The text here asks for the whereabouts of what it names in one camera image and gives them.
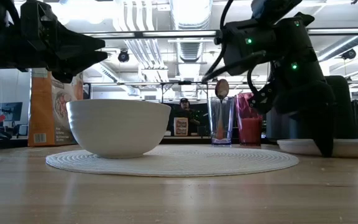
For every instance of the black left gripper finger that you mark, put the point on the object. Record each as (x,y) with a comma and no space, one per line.
(76,46)
(79,68)

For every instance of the pumpkin cereal box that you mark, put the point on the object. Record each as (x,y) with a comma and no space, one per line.
(42,109)

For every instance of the silver ceiling duct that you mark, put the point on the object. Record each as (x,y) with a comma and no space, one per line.
(191,31)

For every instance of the black overhead rig bar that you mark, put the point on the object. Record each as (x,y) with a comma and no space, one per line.
(166,33)

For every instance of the black ceiling camera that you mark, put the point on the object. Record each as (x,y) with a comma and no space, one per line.
(349,54)
(123,56)

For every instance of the dark wall monitor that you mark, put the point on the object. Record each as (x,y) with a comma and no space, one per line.
(9,111)

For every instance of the black aluminium table frame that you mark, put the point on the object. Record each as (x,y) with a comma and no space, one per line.
(5,143)

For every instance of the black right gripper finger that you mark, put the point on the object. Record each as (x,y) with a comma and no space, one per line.
(319,124)

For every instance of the white ceramic bowl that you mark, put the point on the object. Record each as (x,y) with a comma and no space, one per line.
(118,127)

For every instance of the beige round plate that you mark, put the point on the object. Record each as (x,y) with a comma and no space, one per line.
(353,147)

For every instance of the red faceted tumbler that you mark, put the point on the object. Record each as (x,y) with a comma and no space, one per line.
(250,130)

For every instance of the small background cereal box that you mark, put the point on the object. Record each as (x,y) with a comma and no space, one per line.
(181,126)

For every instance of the black two-slot toaster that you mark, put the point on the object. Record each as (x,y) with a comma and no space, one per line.
(343,109)

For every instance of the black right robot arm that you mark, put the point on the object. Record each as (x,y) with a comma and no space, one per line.
(259,46)

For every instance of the person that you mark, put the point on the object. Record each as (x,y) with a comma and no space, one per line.
(185,109)

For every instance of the clear drinking glass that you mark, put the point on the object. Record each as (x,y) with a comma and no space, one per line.
(228,124)

